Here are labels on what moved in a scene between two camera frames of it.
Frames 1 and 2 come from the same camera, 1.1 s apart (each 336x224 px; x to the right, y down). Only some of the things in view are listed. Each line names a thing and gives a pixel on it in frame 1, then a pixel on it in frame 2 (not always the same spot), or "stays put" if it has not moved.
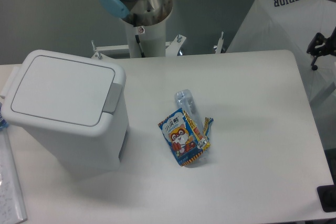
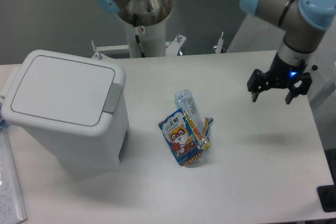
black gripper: x=320 y=45 → x=282 y=74
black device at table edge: x=327 y=196 stays put
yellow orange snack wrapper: x=202 y=138 stays put
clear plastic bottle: x=187 y=101 stays put
